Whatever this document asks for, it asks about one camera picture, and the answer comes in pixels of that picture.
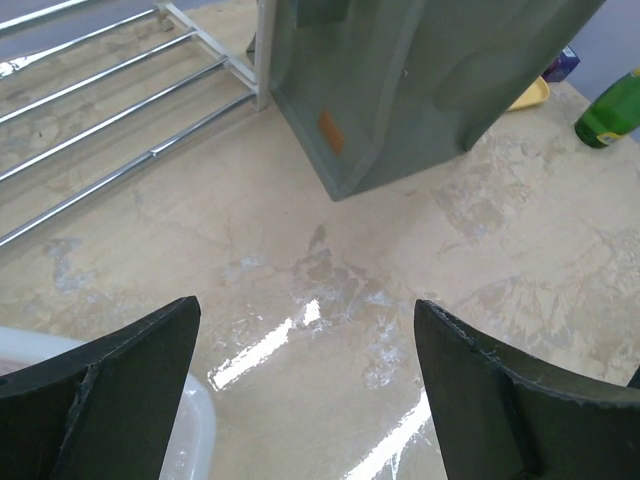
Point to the purple box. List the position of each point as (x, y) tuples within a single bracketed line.
[(562, 66)]

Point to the yellow food tray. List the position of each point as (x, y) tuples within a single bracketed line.
[(537, 93)]

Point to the white plastic basket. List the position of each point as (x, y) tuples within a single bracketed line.
[(190, 449)]

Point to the white metal shelf rack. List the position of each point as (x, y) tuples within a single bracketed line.
[(75, 81)]

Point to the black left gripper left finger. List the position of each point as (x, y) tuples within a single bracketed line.
[(103, 410)]

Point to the green glass bottle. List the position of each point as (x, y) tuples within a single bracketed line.
[(613, 115)]

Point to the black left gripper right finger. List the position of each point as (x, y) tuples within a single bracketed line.
[(501, 413)]

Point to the green fabric grocery bag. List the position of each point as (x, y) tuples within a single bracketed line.
[(376, 91)]

